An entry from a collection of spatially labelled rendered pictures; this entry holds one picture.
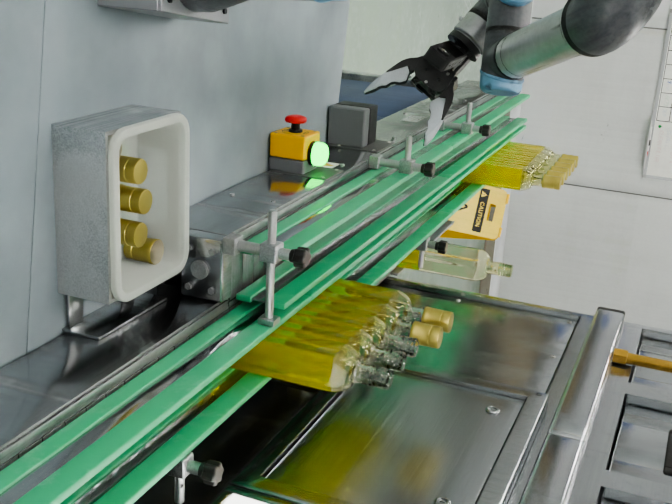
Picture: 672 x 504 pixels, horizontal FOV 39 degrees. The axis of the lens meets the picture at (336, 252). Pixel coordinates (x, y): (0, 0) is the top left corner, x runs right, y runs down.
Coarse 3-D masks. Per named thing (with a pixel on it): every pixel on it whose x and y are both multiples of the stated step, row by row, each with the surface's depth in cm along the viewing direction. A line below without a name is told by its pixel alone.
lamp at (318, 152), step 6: (312, 144) 169; (318, 144) 169; (324, 144) 169; (312, 150) 168; (318, 150) 168; (324, 150) 169; (312, 156) 169; (318, 156) 168; (324, 156) 169; (312, 162) 169; (318, 162) 169; (324, 162) 170
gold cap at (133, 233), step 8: (120, 224) 124; (128, 224) 124; (136, 224) 123; (144, 224) 124; (120, 232) 123; (128, 232) 123; (136, 232) 123; (144, 232) 125; (128, 240) 123; (136, 240) 123; (144, 240) 125
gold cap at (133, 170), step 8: (120, 160) 121; (128, 160) 121; (136, 160) 121; (144, 160) 122; (120, 168) 121; (128, 168) 120; (136, 168) 120; (144, 168) 122; (120, 176) 121; (128, 176) 120; (136, 176) 121; (144, 176) 122
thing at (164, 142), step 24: (168, 120) 120; (120, 144) 112; (144, 144) 127; (168, 144) 126; (168, 168) 127; (168, 192) 128; (120, 216) 127; (144, 216) 131; (168, 216) 130; (120, 240) 115; (168, 240) 131; (120, 264) 116; (144, 264) 128; (168, 264) 129; (120, 288) 117; (144, 288) 122
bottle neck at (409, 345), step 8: (384, 336) 139; (392, 336) 139; (400, 336) 138; (408, 336) 139; (384, 344) 138; (392, 344) 138; (400, 344) 138; (408, 344) 137; (416, 344) 139; (408, 352) 137; (416, 352) 139
